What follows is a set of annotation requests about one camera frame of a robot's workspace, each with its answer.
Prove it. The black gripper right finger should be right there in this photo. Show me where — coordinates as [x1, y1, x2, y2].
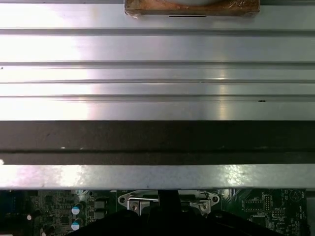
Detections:
[169, 190, 279, 236]

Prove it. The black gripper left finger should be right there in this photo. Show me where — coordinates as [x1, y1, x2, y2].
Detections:
[71, 190, 170, 236]

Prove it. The metal socket cover frame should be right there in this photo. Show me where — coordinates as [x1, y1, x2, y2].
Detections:
[127, 199, 212, 216]

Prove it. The CPU socket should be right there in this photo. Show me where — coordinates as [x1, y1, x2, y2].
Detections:
[117, 189, 220, 217]

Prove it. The green motherboard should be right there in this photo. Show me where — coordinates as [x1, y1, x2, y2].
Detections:
[0, 188, 307, 236]

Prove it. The black PC case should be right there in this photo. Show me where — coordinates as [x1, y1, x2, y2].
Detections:
[0, 119, 315, 236]

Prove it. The brown square base plate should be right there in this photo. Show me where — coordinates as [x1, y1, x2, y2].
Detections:
[124, 0, 261, 20]

